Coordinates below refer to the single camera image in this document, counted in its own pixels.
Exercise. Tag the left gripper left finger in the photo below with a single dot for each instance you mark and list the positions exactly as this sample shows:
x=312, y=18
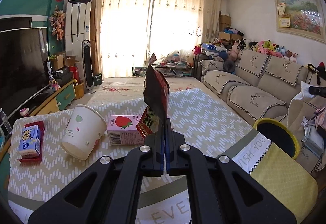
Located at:
x=108, y=191

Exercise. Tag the beige sofa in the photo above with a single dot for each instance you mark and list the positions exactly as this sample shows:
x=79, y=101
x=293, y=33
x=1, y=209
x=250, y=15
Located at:
x=263, y=86

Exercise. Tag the beige curtains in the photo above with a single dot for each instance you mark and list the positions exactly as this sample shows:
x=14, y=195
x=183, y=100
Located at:
x=128, y=32

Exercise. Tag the white paper cup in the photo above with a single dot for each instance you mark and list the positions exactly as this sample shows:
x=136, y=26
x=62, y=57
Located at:
x=84, y=130

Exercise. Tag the pink strawberry milk carton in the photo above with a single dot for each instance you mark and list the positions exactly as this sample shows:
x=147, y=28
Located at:
x=121, y=130

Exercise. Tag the red snack wrapper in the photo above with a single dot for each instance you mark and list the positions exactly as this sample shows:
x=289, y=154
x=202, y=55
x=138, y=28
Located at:
x=156, y=96

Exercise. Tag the hanging flower decoration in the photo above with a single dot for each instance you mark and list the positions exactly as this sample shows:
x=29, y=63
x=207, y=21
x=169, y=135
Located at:
x=57, y=23

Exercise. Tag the cardboard boxes by wall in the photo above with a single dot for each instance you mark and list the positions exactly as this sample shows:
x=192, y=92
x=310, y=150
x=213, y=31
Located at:
x=226, y=32

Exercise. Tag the yellow green tv cabinet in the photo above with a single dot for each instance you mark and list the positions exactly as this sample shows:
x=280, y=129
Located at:
x=57, y=101

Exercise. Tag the red fire extinguisher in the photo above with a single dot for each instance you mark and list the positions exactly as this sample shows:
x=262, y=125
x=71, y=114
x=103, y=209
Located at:
x=75, y=73

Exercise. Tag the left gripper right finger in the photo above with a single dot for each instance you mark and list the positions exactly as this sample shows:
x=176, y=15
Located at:
x=219, y=191

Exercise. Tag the yellow rimmed trash bin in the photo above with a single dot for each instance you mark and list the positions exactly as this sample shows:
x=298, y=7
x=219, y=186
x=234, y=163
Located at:
x=279, y=135

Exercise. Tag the blue cartoon tissue pack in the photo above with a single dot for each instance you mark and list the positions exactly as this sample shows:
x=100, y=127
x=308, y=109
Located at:
x=29, y=145

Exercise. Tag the clear water bottle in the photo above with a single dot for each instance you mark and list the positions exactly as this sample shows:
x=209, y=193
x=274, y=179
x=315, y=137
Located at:
x=6, y=122

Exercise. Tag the framed landscape painting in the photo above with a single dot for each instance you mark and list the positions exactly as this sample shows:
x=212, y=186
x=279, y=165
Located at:
x=303, y=18

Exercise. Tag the white air conditioner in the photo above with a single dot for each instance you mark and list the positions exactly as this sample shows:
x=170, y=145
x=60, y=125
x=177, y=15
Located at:
x=77, y=27

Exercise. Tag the red tray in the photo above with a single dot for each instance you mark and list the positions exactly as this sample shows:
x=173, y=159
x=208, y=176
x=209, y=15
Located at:
x=42, y=128

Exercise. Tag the large black television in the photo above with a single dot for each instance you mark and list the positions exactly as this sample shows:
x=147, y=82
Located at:
x=23, y=72

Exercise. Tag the black tower fan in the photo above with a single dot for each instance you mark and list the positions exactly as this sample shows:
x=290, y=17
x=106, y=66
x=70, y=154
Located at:
x=87, y=67

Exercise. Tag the pile of plush toys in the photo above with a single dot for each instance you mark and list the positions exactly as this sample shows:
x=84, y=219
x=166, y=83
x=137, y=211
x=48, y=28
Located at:
x=263, y=47

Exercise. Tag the glass side table with clutter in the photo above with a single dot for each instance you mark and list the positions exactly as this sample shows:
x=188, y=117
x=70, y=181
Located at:
x=168, y=68

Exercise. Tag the patterned tablecloth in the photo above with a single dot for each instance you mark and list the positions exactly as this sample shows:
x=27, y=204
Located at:
x=205, y=123

